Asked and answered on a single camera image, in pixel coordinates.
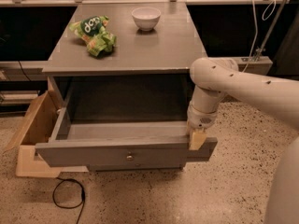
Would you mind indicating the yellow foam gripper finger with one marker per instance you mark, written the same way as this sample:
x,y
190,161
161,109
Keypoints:
x,y
197,138

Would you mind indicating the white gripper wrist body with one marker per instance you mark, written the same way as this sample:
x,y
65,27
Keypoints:
x,y
201,119

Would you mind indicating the open cardboard box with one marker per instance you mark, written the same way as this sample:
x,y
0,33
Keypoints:
x,y
36,127

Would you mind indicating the grey window ledge rail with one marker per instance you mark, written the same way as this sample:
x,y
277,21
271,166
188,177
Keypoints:
x,y
32,71

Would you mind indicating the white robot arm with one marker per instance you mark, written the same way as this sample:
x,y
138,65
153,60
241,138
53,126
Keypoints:
x,y
213,79

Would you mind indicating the green chip bag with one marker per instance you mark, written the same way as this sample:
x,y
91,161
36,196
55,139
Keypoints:
x,y
93,31

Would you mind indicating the grey drawer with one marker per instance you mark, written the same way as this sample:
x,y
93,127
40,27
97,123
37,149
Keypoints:
x,y
101,126
137,166

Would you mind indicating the grey top drawer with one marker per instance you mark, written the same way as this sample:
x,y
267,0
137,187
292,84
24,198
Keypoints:
x,y
101,126

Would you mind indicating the white ceramic bowl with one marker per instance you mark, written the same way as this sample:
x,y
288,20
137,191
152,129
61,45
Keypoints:
x,y
146,18

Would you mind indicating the grey bottom drawer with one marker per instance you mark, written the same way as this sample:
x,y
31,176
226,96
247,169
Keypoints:
x,y
137,166

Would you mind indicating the grey drawer cabinet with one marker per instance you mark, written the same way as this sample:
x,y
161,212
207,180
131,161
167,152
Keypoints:
x,y
158,59

